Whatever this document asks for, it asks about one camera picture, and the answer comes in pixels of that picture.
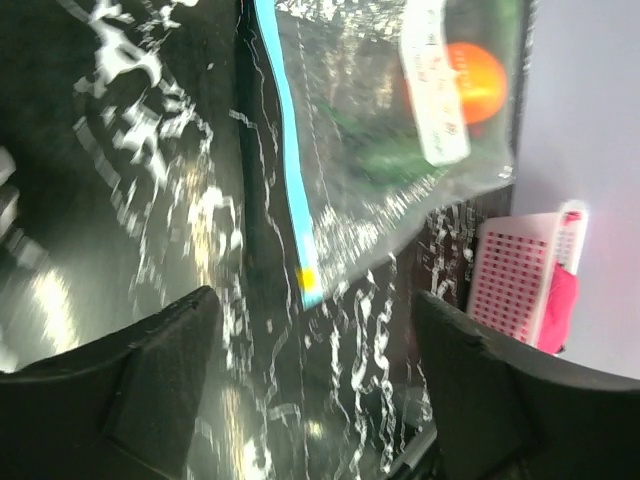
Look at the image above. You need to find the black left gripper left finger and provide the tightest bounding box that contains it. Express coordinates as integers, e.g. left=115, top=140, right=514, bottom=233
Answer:
left=1, top=286, right=220, bottom=479

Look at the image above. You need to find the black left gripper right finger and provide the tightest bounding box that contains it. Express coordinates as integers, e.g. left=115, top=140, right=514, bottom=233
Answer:
left=412, top=292, right=639, bottom=480

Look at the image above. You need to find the clear zip top bag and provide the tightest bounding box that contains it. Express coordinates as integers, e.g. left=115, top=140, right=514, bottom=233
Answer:
left=255, top=1, right=534, bottom=308

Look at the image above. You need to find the orange fake fruit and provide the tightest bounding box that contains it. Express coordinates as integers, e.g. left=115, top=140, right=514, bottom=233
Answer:
left=447, top=42, right=508, bottom=125

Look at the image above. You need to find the green fake vegetable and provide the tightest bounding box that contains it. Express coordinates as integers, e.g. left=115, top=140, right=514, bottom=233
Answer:
left=317, top=102, right=445, bottom=188

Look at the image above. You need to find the white plastic basket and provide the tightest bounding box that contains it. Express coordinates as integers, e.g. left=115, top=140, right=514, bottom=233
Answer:
left=466, top=200, right=588, bottom=349

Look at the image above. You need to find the pink cloth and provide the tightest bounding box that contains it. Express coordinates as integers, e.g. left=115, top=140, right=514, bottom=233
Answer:
left=537, top=263, right=579, bottom=355

